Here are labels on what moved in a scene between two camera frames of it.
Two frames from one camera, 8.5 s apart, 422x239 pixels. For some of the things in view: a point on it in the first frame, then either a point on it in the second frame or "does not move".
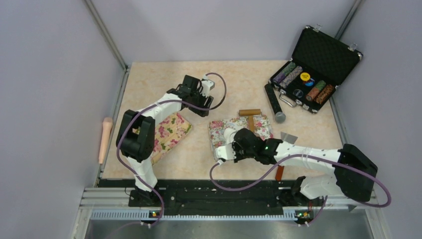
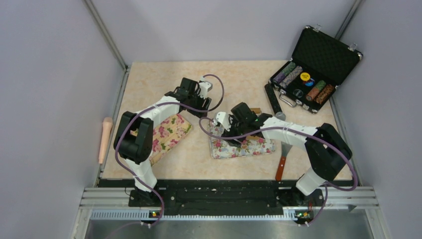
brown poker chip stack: [324, 93] does not move
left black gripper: [208, 102] does not move
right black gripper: [238, 157] -> [233, 121]
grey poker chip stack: [285, 82] does not move
